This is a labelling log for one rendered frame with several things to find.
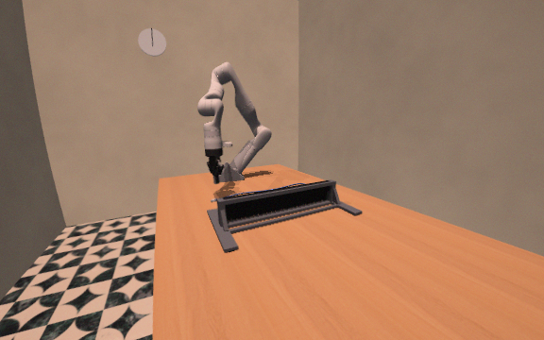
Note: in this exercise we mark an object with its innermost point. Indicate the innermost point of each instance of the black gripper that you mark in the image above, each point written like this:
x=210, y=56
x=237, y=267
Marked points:
x=213, y=161

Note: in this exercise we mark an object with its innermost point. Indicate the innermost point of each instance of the dark grey patch panel rack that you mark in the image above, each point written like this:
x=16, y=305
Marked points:
x=313, y=197

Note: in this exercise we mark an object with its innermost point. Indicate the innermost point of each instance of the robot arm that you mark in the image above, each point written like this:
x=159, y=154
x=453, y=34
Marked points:
x=214, y=107

